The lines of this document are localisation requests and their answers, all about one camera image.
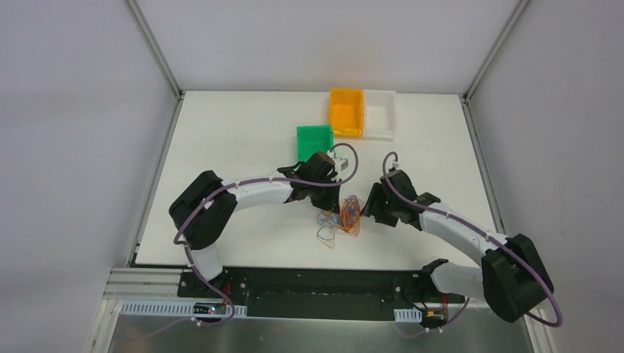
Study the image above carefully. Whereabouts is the blue wire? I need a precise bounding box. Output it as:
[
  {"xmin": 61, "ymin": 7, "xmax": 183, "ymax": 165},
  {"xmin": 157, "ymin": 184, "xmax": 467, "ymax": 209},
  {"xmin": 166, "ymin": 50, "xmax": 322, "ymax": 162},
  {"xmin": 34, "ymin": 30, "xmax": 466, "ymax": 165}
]
[{"xmin": 316, "ymin": 196, "xmax": 364, "ymax": 245}]

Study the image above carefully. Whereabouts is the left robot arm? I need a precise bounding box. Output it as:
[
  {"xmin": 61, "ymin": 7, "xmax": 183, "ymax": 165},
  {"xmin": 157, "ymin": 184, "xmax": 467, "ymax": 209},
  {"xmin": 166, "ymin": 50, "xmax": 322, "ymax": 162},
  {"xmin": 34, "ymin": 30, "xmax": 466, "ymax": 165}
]
[{"xmin": 169, "ymin": 151, "xmax": 348, "ymax": 298}]

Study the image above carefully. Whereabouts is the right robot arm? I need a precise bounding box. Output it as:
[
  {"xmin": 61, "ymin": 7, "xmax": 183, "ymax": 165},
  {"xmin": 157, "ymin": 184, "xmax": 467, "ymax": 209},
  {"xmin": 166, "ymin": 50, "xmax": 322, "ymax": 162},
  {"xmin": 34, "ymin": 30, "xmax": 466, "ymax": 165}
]
[{"xmin": 363, "ymin": 168, "xmax": 562, "ymax": 325}]

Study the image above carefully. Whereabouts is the green plastic bin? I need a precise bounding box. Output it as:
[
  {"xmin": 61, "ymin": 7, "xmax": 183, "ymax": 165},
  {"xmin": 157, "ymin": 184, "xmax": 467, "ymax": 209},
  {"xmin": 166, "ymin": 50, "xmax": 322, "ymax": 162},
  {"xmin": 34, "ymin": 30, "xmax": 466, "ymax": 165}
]
[{"xmin": 297, "ymin": 125, "xmax": 334, "ymax": 162}]

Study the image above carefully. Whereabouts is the orange plastic bin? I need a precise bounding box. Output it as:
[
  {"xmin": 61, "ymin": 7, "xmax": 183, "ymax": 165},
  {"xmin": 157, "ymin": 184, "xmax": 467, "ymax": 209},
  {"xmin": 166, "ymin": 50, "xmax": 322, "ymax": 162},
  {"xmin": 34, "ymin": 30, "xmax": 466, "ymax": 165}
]
[{"xmin": 328, "ymin": 88, "xmax": 364, "ymax": 138}]

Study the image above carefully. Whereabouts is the white plastic bin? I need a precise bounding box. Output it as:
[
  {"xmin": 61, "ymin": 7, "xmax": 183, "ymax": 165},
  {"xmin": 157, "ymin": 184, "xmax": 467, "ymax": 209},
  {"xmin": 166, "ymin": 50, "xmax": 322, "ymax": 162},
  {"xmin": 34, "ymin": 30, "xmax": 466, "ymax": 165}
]
[{"xmin": 362, "ymin": 90, "xmax": 397, "ymax": 141}]

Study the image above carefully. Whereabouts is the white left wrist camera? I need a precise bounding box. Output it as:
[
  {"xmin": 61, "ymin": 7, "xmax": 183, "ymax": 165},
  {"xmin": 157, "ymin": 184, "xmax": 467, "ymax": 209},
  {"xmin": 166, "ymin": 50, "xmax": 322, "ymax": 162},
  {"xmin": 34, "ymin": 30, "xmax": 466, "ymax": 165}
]
[{"xmin": 327, "ymin": 151, "xmax": 349, "ymax": 174}]

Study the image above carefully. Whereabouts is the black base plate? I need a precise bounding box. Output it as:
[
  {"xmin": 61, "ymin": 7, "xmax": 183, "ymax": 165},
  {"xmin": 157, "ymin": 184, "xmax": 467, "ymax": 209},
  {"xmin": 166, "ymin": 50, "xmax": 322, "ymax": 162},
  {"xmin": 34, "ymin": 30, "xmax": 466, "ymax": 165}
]
[{"xmin": 177, "ymin": 267, "xmax": 465, "ymax": 321}]

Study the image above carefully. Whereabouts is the aluminium frame right rail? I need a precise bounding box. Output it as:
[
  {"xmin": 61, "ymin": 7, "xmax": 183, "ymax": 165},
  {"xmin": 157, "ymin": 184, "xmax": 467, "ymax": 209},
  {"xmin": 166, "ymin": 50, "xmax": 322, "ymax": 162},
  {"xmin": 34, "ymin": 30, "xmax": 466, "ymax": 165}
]
[{"xmin": 460, "ymin": 0, "xmax": 559, "ymax": 353}]

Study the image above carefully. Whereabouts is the aluminium frame rail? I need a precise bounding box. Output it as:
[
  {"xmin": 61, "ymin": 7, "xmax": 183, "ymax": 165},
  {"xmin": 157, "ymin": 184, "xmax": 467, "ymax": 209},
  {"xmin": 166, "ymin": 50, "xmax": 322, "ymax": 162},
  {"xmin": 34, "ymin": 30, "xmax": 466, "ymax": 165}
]
[
  {"xmin": 85, "ymin": 0, "xmax": 185, "ymax": 352},
  {"xmin": 460, "ymin": 0, "xmax": 559, "ymax": 353}
]

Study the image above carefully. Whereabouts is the aluminium frame left rail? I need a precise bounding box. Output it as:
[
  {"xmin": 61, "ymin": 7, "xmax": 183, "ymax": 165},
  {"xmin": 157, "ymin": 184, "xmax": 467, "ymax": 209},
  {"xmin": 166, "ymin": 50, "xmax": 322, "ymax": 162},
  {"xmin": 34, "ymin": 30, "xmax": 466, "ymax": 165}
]
[{"xmin": 85, "ymin": 0, "xmax": 185, "ymax": 352}]

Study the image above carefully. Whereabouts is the white slotted cable duct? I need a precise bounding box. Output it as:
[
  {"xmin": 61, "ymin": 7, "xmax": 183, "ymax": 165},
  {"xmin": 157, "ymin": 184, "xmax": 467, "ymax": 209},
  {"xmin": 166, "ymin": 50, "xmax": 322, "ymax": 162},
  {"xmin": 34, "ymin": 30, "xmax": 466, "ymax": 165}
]
[{"xmin": 120, "ymin": 300, "xmax": 247, "ymax": 318}]

